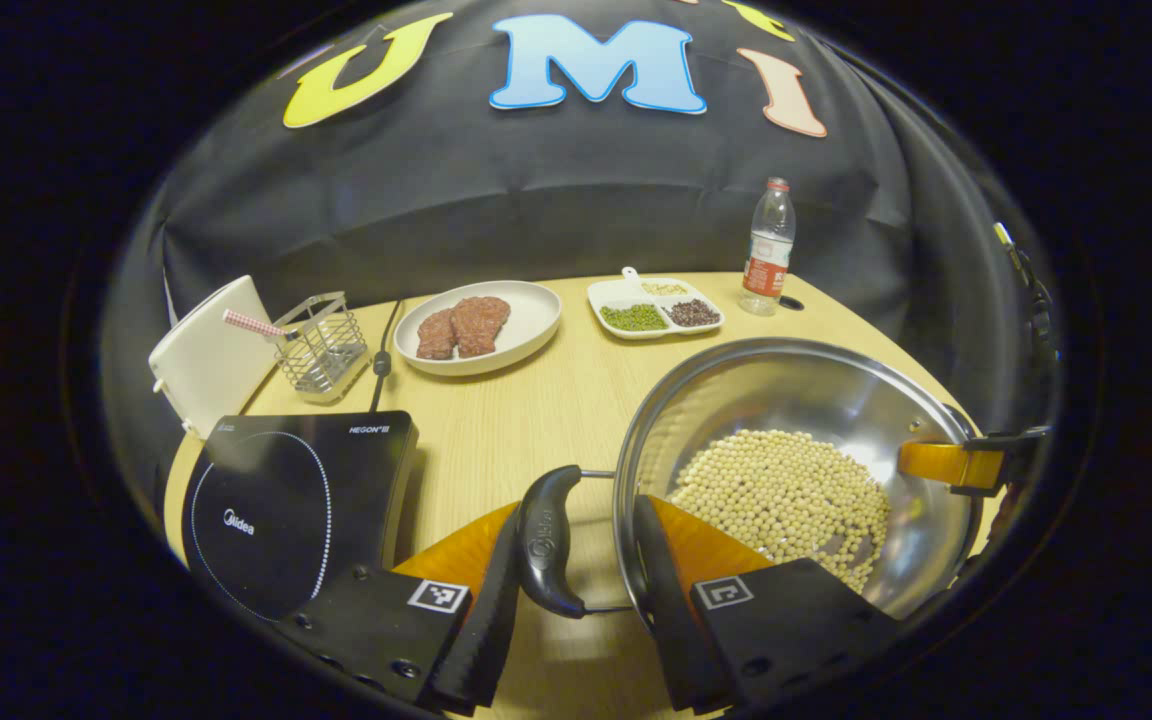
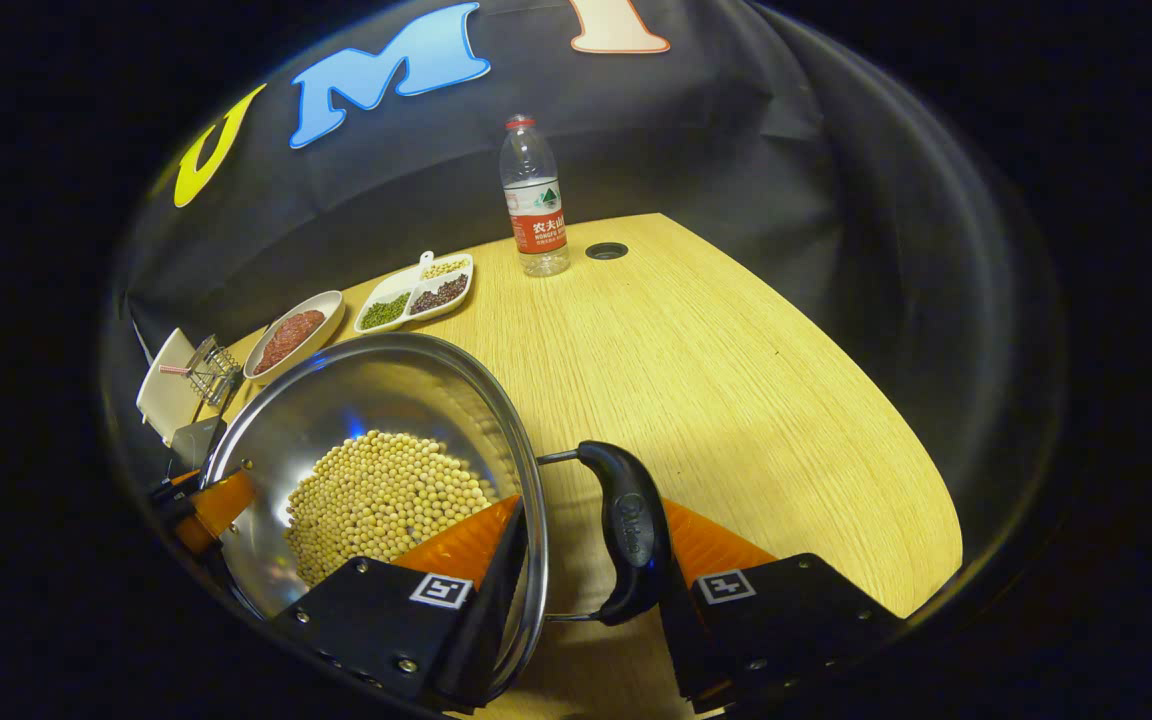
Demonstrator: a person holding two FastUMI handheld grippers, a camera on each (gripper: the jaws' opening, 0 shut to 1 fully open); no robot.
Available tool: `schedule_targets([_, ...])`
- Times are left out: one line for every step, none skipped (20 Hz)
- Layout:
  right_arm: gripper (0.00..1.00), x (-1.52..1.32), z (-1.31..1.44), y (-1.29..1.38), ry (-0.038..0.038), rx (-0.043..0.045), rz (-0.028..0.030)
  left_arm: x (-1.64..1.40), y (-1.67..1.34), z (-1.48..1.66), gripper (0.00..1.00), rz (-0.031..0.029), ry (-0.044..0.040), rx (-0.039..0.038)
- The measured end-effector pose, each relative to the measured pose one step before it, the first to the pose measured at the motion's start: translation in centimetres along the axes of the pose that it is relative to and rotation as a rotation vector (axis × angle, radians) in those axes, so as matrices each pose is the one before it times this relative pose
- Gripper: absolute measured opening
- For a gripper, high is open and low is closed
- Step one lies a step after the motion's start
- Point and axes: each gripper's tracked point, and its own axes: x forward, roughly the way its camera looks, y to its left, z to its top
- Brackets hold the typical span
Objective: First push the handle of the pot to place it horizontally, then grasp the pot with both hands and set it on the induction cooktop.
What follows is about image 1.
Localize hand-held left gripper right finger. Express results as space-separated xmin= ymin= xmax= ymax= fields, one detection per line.
xmin=633 ymin=495 xmax=902 ymax=713

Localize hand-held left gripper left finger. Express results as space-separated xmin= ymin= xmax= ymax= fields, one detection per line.
xmin=271 ymin=500 xmax=527 ymax=715

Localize stainless steel pot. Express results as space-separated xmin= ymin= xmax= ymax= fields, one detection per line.
xmin=516 ymin=337 xmax=983 ymax=641

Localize black induction cooktop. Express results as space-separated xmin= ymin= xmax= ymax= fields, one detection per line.
xmin=181 ymin=410 xmax=419 ymax=623

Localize pile of soybeans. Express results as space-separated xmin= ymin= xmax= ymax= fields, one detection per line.
xmin=669 ymin=430 xmax=892 ymax=593

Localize clear plastic water bottle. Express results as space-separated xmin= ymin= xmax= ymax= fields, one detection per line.
xmin=739 ymin=177 xmax=797 ymax=317

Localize small brown steak piece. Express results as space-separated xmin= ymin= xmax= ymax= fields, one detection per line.
xmin=416 ymin=308 xmax=458 ymax=361

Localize pile of green mung beans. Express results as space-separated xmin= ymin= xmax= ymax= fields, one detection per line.
xmin=600 ymin=304 xmax=669 ymax=332

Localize large brown steak piece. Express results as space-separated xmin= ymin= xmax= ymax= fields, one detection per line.
xmin=450 ymin=296 xmax=512 ymax=358

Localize white oval plate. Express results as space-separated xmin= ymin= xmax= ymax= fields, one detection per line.
xmin=394 ymin=280 xmax=563 ymax=377

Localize white divided dish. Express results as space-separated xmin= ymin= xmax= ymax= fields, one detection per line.
xmin=587 ymin=267 xmax=725 ymax=341

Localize pink striped straw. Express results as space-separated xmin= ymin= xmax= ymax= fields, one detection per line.
xmin=223 ymin=309 xmax=299 ymax=341

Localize white toaster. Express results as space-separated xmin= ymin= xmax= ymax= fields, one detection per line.
xmin=148 ymin=275 xmax=278 ymax=439

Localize black power cable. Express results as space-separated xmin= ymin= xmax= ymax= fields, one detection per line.
xmin=368 ymin=298 xmax=405 ymax=413

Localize metal wire rack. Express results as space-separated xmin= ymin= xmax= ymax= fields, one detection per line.
xmin=271 ymin=291 xmax=369 ymax=404

